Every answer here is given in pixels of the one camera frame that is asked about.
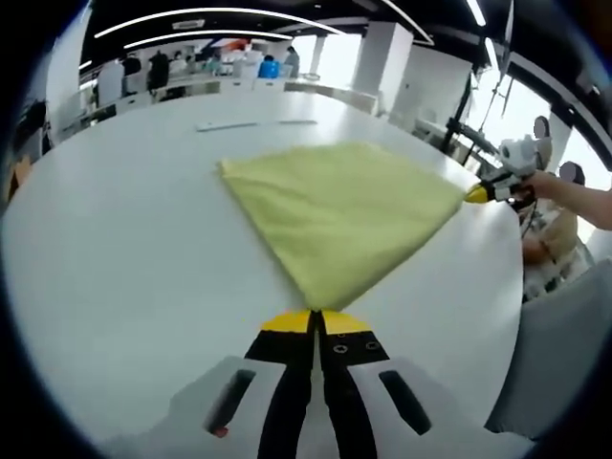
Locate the black equipment stand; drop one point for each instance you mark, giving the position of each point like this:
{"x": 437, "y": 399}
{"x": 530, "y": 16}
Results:
{"x": 454, "y": 129}

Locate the person's right hand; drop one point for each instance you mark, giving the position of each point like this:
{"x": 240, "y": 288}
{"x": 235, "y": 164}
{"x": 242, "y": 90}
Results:
{"x": 544, "y": 185}

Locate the ceiling air vent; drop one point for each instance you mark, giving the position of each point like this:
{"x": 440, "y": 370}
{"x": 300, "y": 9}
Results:
{"x": 188, "y": 24}

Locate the row of white cabinets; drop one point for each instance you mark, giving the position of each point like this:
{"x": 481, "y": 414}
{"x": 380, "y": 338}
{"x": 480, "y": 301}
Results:
{"x": 229, "y": 88}

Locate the brown cardboard box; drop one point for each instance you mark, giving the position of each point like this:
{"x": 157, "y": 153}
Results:
{"x": 19, "y": 174}

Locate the ceiling light strip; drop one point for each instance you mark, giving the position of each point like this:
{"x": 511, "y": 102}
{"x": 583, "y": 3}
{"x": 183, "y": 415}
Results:
{"x": 205, "y": 33}
{"x": 215, "y": 12}
{"x": 475, "y": 12}

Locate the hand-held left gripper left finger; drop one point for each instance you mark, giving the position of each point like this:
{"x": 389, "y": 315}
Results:
{"x": 287, "y": 382}

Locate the yellow colour-block garment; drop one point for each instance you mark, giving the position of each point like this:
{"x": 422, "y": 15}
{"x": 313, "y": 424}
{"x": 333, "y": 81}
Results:
{"x": 334, "y": 215}

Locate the white template strip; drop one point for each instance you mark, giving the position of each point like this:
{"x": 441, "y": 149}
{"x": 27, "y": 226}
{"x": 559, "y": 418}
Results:
{"x": 225, "y": 126}

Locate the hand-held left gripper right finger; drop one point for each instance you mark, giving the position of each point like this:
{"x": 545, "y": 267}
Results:
{"x": 344, "y": 382}

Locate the grey mesh chair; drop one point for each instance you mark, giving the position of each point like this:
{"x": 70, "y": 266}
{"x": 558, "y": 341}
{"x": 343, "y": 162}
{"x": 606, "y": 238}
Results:
{"x": 559, "y": 344}

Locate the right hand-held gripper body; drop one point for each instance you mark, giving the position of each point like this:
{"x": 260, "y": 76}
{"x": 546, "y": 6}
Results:
{"x": 518, "y": 153}

